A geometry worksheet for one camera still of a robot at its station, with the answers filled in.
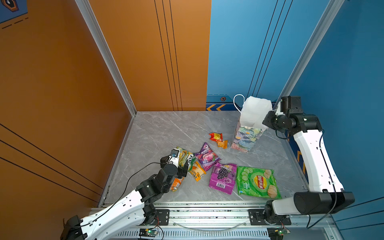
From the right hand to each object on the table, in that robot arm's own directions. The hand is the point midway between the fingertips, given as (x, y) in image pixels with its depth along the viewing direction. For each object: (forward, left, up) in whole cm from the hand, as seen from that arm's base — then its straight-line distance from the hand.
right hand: (264, 119), depth 74 cm
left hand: (-13, +43, -15) cm, 47 cm away
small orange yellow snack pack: (-14, +34, -29) cm, 47 cm away
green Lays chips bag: (-21, -1, -30) cm, 36 cm away
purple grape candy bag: (-19, +20, -25) cm, 38 cm away
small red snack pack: (+10, +21, -28) cm, 36 cm away
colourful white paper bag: (-7, +9, +2) cm, 11 cm away
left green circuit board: (-43, +58, -32) cm, 79 cm away
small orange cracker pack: (+5, +17, -29) cm, 34 cm away
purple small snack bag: (-5, +28, -27) cm, 39 cm away
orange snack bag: (-22, +46, -27) cm, 57 cm away
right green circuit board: (-43, -4, -33) cm, 55 cm away
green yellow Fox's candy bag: (-5, +42, -27) cm, 50 cm away
